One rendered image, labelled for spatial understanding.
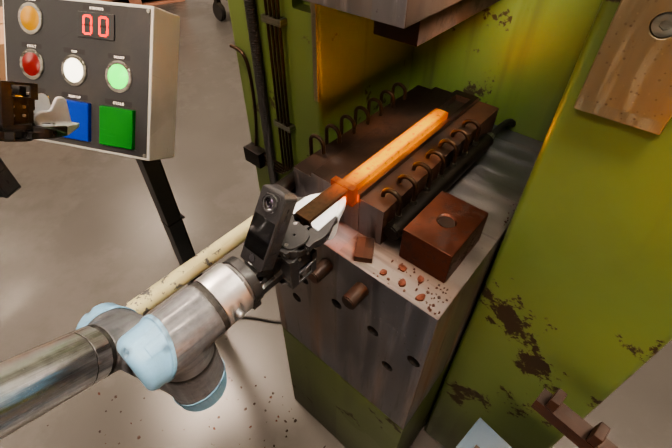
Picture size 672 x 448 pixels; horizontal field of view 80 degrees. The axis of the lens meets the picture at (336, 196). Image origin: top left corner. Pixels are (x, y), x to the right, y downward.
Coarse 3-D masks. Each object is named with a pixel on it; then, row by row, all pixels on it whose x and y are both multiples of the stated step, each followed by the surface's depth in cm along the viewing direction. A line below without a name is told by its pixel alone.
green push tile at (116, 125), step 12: (108, 108) 76; (120, 108) 76; (108, 120) 77; (120, 120) 76; (132, 120) 76; (108, 132) 77; (120, 132) 77; (132, 132) 76; (108, 144) 78; (120, 144) 77; (132, 144) 77
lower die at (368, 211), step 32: (416, 96) 92; (448, 96) 88; (384, 128) 80; (448, 128) 80; (320, 160) 74; (352, 160) 72; (416, 160) 72; (448, 160) 75; (320, 192) 71; (352, 224) 70; (384, 224) 65
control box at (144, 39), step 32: (32, 0) 77; (64, 0) 75; (96, 0) 74; (32, 32) 78; (64, 32) 76; (96, 32) 74; (128, 32) 73; (160, 32) 74; (96, 64) 76; (128, 64) 74; (160, 64) 75; (64, 96) 79; (96, 96) 77; (128, 96) 76; (160, 96) 77; (96, 128) 79; (160, 128) 79
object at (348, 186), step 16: (432, 112) 81; (416, 128) 77; (432, 128) 79; (400, 144) 73; (368, 160) 69; (384, 160) 69; (336, 176) 65; (352, 176) 66; (368, 176) 66; (336, 192) 63; (352, 192) 63; (304, 208) 60; (320, 208) 60; (304, 224) 59
